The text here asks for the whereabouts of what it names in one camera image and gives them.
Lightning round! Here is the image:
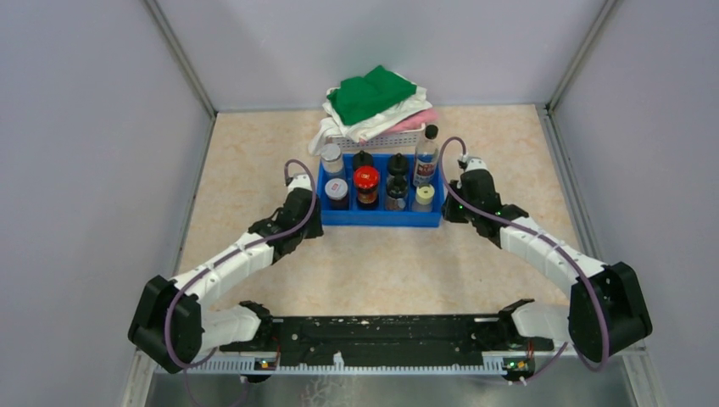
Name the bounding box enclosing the yellow-lidded beige jar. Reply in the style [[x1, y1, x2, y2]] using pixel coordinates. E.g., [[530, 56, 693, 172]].
[[411, 184, 435, 213]]

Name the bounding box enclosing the white-lidded brown spice jar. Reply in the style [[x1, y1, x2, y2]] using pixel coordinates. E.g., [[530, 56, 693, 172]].
[[325, 178, 349, 210]]

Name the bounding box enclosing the small black cap bottle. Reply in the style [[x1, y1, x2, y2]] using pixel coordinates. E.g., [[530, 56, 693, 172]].
[[385, 176, 409, 211]]

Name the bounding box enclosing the tall dark sauce bottle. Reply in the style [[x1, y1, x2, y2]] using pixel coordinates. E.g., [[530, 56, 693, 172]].
[[412, 125, 439, 187]]

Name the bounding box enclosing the silver-lidded clear shaker bottle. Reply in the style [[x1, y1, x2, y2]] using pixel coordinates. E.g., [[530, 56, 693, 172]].
[[320, 143, 345, 179]]

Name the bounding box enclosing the black-capped squeeze bottle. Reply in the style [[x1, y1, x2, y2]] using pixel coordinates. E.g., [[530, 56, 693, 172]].
[[352, 150, 374, 171], [387, 153, 410, 177]]

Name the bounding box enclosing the blue plastic divided tray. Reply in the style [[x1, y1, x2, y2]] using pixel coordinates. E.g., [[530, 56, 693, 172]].
[[316, 153, 445, 227]]

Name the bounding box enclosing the red-lidded jar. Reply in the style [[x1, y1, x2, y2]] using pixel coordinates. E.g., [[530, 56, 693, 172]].
[[353, 165, 381, 209]]

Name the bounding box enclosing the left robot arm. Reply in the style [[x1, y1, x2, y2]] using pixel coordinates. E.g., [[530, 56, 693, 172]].
[[127, 187, 323, 373]]

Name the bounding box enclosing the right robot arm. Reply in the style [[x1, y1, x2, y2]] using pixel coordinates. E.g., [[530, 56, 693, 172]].
[[443, 169, 654, 363]]

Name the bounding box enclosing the white plastic basket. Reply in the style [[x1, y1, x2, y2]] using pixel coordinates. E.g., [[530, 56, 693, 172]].
[[327, 124, 426, 152]]

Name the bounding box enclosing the white folded cloth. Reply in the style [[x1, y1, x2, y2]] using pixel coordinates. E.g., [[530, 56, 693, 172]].
[[307, 85, 434, 155]]

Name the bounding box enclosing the pink folded cloth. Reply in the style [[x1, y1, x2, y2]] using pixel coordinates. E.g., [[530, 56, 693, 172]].
[[382, 108, 438, 135]]

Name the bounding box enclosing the green folded cloth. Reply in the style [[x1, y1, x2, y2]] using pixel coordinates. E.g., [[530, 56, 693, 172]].
[[326, 65, 417, 126]]

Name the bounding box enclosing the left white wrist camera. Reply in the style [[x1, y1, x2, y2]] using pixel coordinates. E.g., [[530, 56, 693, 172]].
[[286, 173, 315, 195]]

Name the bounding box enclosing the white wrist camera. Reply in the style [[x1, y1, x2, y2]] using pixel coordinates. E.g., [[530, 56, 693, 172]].
[[458, 155, 488, 174], [286, 173, 315, 195]]

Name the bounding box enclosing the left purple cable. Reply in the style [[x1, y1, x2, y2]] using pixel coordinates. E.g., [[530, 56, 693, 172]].
[[164, 159, 318, 407]]

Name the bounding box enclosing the purple cable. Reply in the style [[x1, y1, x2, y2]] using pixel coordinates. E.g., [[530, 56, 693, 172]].
[[164, 159, 318, 407], [438, 136, 612, 385]]

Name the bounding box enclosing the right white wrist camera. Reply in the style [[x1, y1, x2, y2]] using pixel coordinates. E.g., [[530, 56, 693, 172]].
[[458, 155, 488, 174]]

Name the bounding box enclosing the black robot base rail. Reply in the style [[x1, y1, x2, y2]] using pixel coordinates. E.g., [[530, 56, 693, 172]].
[[137, 314, 647, 376]]

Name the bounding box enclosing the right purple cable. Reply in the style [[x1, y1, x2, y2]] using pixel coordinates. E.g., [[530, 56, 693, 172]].
[[438, 136, 612, 385]]

